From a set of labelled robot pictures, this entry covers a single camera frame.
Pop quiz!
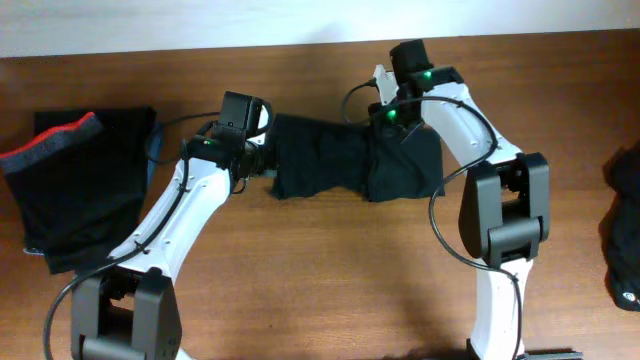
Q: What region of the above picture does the black shorts red waistband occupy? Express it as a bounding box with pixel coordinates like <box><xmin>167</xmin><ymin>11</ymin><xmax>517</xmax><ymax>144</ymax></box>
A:
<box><xmin>1</xmin><ymin>106</ymin><xmax>156</xmax><ymax>274</ymax></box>

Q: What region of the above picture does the black crumpled garment with logo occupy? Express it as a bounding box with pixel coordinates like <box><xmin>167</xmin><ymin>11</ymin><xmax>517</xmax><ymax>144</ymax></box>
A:
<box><xmin>599</xmin><ymin>143</ymin><xmax>639</xmax><ymax>312</ymax></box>

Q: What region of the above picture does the right black camera cable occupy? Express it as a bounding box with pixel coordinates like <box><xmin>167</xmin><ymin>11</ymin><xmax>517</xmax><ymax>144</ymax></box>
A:
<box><xmin>340</xmin><ymin>79</ymin><xmax>524</xmax><ymax>360</ymax></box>

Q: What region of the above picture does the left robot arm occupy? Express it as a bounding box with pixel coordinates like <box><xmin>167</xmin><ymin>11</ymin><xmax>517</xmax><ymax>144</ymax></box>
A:
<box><xmin>70</xmin><ymin>91</ymin><xmax>275</xmax><ymax>360</ymax></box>

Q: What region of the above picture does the black camera cable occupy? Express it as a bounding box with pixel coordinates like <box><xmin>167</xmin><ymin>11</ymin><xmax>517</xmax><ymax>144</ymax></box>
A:
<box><xmin>340</xmin><ymin>79</ymin><xmax>524</xmax><ymax>360</ymax></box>
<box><xmin>42</xmin><ymin>97</ymin><xmax>274</xmax><ymax>360</ymax></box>

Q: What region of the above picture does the black nike t-shirt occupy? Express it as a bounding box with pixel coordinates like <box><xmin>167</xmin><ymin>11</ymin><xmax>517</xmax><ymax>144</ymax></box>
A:
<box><xmin>269</xmin><ymin>114</ymin><xmax>443</xmax><ymax>203</ymax></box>

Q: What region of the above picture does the left black camera cable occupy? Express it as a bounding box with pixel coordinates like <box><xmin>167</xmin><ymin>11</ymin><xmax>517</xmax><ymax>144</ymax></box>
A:
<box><xmin>42</xmin><ymin>97</ymin><xmax>274</xmax><ymax>360</ymax></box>

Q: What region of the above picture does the aluminium frame rail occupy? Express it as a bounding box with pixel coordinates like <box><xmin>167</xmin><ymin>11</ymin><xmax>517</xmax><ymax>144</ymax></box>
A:
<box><xmin>519</xmin><ymin>350</ymin><xmax>584</xmax><ymax>360</ymax></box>

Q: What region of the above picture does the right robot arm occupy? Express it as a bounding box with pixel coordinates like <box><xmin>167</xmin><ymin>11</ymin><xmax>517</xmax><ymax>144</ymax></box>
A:
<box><xmin>371</xmin><ymin>40</ymin><xmax>550</xmax><ymax>359</ymax></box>

